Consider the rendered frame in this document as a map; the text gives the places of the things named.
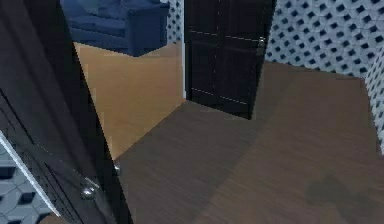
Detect black panelled room door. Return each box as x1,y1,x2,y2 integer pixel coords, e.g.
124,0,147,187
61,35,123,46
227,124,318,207
183,0,278,120

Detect blue sofa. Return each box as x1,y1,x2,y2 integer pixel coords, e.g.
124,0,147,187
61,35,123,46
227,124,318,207
59,0,171,58

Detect silver round door knob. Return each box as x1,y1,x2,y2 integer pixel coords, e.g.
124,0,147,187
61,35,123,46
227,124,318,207
79,177,100,201

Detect grey door handle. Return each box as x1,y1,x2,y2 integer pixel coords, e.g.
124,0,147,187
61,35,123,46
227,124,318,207
256,36,267,57

